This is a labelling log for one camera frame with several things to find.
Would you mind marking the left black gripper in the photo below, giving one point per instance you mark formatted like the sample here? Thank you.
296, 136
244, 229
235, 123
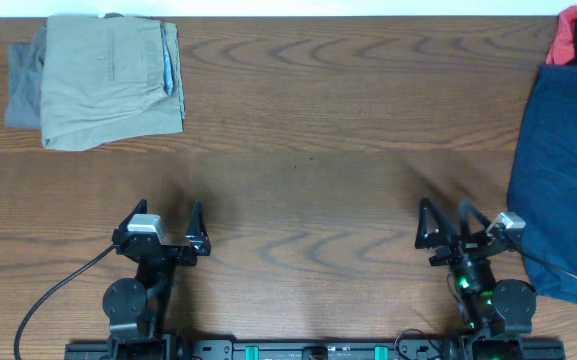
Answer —
198, 241

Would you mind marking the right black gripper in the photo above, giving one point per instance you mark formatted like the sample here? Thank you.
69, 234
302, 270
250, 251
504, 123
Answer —
461, 245

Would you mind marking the dark blue shorts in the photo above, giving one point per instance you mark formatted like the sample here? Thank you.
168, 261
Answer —
543, 185

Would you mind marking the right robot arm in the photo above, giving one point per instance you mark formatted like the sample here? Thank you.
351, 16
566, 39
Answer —
498, 312

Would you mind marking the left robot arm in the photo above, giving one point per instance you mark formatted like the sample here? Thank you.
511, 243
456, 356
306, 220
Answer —
136, 307

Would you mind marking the folded khaki shorts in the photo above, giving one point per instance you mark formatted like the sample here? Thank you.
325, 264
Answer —
109, 79

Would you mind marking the red garment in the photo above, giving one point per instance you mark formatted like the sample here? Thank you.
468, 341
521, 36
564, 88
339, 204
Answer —
561, 50

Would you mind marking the folded grey garment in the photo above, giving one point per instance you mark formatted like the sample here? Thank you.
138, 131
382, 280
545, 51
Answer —
25, 68

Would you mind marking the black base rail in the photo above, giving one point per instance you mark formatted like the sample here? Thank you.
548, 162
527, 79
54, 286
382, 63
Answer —
404, 348

